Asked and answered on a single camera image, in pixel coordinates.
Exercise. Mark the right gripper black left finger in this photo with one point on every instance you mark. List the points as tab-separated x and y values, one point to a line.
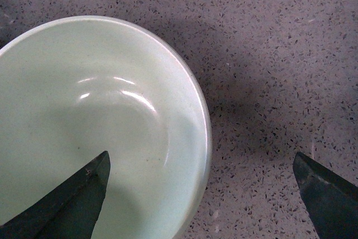
71	210

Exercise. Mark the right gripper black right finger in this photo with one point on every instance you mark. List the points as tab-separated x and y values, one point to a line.
331	201

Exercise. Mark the light green bowl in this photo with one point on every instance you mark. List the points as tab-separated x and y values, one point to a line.
78	86

